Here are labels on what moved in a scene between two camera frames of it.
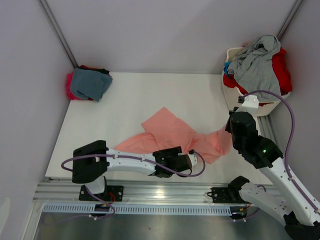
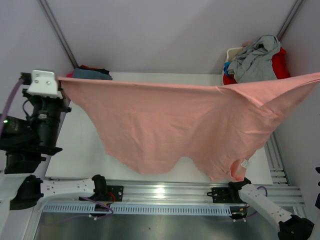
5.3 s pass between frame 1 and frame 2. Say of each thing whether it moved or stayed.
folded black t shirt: stayed
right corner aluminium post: stayed
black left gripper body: moved
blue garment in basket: stayed
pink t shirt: moved
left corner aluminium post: stayed
